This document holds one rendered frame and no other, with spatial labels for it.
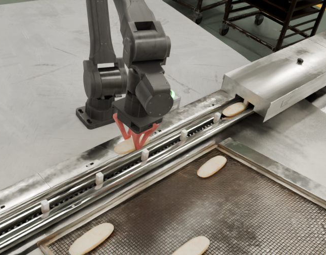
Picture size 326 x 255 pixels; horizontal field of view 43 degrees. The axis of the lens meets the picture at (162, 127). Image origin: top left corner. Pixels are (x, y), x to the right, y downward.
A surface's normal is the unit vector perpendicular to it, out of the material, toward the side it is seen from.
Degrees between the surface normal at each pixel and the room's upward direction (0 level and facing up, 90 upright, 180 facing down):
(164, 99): 90
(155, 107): 90
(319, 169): 0
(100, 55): 59
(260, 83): 0
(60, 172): 0
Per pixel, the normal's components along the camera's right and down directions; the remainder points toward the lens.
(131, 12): 0.27, -0.51
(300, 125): 0.14, -0.77
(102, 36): 0.40, 0.13
